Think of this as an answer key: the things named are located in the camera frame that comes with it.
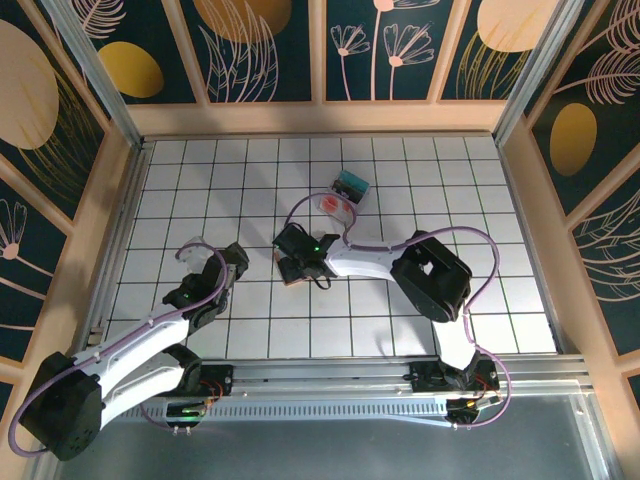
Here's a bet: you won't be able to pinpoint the white card red circles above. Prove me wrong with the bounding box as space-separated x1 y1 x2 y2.
319 194 351 221

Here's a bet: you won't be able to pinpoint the dark printed card stack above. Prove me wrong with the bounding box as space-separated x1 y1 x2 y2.
332 179 364 204

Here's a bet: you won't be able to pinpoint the teal card stack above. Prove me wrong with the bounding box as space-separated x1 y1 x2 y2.
335 170 370 197

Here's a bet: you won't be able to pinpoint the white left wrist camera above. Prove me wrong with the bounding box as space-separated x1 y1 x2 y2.
177 238 214 275

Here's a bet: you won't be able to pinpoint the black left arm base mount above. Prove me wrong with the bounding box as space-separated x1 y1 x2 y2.
142 363 236 399

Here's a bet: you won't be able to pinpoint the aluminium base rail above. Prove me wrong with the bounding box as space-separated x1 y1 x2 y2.
49 354 594 401

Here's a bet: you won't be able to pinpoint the slotted grey cable duct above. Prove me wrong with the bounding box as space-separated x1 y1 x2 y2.
69 399 451 420

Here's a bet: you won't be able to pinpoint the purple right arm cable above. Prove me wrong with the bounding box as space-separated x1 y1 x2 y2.
284 192 512 431

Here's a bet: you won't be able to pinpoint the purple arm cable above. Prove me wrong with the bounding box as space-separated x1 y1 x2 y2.
8 247 231 456
284 192 512 431

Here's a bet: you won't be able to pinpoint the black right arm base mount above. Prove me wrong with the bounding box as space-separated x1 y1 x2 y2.
407 359 501 396

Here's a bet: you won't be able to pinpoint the dark floral wall panel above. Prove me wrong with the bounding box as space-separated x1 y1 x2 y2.
524 0 640 217
439 0 561 101
569 182 640 357
0 0 112 221
0 154 69 364
325 0 464 101
179 0 314 104
74 0 199 105

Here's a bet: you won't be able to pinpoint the grey metal base plate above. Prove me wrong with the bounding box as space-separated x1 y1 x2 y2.
47 417 609 480

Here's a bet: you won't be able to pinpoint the aluminium frame post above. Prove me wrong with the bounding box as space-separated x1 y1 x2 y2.
42 0 147 151
492 0 586 146

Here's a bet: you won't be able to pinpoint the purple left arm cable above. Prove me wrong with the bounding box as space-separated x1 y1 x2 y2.
8 247 231 456

